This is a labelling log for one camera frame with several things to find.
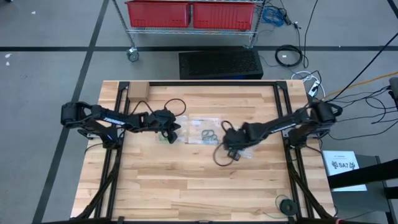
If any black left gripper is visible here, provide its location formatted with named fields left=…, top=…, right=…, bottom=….
left=148, top=109, right=182, bottom=133

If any clear plastic zip bag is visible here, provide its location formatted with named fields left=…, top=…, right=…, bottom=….
left=175, top=115, right=190, bottom=143
left=185, top=116, right=222, bottom=146
left=155, top=132, right=170, bottom=144

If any black rubber floor mat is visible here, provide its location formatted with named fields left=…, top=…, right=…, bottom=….
left=178, top=49, right=264, bottom=81

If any small cardboard box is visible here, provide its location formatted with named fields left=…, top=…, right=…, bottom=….
left=127, top=81, right=150, bottom=103

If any dark tape roll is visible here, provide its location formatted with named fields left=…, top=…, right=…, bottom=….
left=279, top=198, right=299, bottom=217

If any white power strip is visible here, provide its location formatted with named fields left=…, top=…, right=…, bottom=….
left=307, top=79, right=321, bottom=98

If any white paper sign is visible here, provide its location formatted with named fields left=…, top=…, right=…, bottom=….
left=322, top=150, right=368, bottom=192

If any red plastic storage bin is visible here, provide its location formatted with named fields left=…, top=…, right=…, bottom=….
left=192, top=1, right=256, bottom=31
left=124, top=0, right=192, bottom=29

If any grey side cabinet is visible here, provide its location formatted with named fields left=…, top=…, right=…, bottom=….
left=329, top=154, right=391, bottom=224

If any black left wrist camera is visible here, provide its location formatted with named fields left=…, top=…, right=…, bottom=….
left=166, top=129, right=178, bottom=144

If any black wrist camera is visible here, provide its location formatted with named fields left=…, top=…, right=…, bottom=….
left=227, top=149, right=242, bottom=162
left=166, top=129, right=178, bottom=144

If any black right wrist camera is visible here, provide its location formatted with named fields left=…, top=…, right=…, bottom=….
left=227, top=149, right=242, bottom=162

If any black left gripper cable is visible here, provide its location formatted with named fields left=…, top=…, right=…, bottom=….
left=132, top=98, right=187, bottom=118

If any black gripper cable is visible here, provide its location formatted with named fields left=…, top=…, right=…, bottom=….
left=132, top=98, right=187, bottom=118
left=213, top=120, right=237, bottom=167

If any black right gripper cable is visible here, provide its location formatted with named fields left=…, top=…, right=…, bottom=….
left=213, top=120, right=237, bottom=167

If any black aluminium table frame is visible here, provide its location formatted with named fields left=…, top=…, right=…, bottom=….
left=74, top=80, right=335, bottom=224

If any chrome wire shelf rack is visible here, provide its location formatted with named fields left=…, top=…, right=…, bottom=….
left=111, top=0, right=267, bottom=62

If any black cable coil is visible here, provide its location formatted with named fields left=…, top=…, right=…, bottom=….
left=274, top=44, right=305, bottom=68

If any blue cable coil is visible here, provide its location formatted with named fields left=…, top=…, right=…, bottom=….
left=260, top=5, right=286, bottom=27

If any black metal post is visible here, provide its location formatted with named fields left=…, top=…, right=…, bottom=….
left=327, top=159, right=398, bottom=190

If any yellow cable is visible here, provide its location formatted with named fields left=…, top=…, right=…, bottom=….
left=317, top=70, right=398, bottom=103

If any long black cable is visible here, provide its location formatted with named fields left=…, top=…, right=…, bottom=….
left=326, top=39, right=398, bottom=103

